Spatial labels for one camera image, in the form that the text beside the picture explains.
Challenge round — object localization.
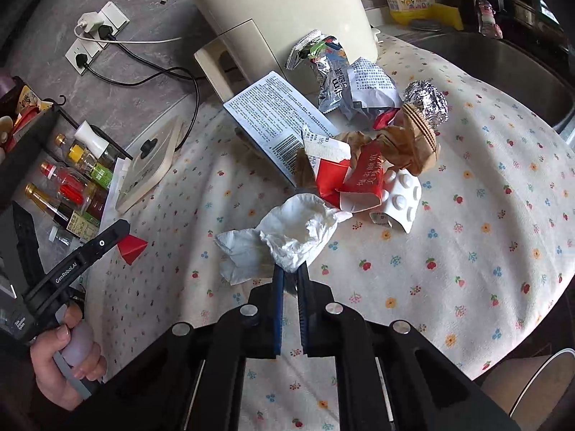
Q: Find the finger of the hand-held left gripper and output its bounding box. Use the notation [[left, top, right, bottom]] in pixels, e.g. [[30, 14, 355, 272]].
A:
[[81, 219, 132, 265]]

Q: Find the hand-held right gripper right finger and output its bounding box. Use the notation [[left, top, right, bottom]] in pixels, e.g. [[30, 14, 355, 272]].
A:
[[296, 262, 518, 431]]

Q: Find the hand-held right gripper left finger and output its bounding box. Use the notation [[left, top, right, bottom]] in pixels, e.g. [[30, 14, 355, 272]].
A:
[[77, 265, 285, 431]]

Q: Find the red paper piece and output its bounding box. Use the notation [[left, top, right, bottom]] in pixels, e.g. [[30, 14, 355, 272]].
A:
[[118, 235, 149, 266]]

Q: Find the white tissue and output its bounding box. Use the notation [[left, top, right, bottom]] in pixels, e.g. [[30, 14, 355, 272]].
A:
[[215, 193, 354, 286]]

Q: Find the brown paper bucket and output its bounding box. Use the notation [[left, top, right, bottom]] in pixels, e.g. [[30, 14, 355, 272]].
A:
[[476, 348, 575, 419]]

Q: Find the silver snack wrapper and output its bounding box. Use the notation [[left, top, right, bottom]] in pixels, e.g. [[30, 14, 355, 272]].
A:
[[308, 36, 357, 116]]

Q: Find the aluminium foil ball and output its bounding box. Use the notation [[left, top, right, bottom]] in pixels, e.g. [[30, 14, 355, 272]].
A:
[[402, 80, 450, 127]]

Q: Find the person's left hand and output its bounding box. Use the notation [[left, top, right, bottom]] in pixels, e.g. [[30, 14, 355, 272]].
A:
[[31, 306, 108, 412]]

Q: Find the gold capped dark bottle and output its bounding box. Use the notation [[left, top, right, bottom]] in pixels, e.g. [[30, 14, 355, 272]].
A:
[[24, 182, 100, 240]]

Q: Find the red capped sauce bottle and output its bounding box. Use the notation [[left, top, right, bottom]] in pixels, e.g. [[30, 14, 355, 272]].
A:
[[40, 162, 109, 221]]

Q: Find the green label condiment bottle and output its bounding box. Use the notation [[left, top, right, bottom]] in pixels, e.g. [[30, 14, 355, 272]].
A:
[[56, 133, 114, 188]]

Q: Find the white capped condiment bottle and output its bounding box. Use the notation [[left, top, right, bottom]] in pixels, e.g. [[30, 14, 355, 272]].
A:
[[73, 120, 118, 163]]

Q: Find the red and white paper carton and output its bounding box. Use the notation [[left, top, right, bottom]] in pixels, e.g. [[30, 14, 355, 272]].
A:
[[302, 128, 352, 210]]

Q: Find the red printed paper box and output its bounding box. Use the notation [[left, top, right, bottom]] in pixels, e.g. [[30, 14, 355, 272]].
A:
[[337, 141, 397, 214]]

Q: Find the white bumpy plastic lid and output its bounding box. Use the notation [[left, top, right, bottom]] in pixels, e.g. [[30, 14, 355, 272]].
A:
[[368, 168, 424, 235]]

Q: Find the floral white tablecloth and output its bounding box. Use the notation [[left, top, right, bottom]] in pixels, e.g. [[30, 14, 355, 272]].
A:
[[83, 31, 575, 431]]

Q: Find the crumpled brown paper bag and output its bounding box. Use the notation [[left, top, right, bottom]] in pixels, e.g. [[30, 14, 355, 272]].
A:
[[335, 102, 440, 177]]

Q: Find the white printed flat box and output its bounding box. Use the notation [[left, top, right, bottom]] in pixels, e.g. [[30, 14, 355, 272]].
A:
[[223, 71, 343, 188]]

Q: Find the small red wrapper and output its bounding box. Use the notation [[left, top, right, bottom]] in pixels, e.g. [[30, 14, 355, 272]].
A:
[[372, 108, 401, 129]]

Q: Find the white printed packet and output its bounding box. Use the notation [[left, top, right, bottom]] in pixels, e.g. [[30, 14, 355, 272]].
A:
[[344, 57, 403, 120]]

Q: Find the white striped wrapper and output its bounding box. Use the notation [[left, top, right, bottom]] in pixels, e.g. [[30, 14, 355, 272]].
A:
[[286, 30, 325, 71]]

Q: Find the cream round kitchen appliance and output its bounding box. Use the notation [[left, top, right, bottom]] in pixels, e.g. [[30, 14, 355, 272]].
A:
[[183, 0, 381, 105]]

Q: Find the stainless steel sink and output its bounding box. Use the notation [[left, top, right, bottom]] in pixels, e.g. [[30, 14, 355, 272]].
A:
[[406, 29, 575, 134]]

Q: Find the yellow sponge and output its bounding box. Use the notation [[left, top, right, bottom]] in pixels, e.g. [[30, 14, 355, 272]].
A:
[[431, 2, 465, 32]]

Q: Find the small pink bottle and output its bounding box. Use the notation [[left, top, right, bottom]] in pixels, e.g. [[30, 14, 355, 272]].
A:
[[468, 0, 502, 39]]

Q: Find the black power cord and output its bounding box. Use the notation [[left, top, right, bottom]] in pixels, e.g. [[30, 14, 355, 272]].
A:
[[77, 53, 198, 87], [96, 26, 201, 152]]

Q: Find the white wall socket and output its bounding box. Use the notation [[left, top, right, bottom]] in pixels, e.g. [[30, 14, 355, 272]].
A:
[[84, 2, 130, 40], [65, 38, 109, 75]]

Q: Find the white charging cable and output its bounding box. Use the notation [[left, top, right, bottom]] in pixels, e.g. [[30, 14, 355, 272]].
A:
[[73, 0, 183, 46]]

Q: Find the white wall charger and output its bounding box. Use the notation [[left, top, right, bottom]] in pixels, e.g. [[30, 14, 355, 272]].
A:
[[77, 13, 105, 35]]

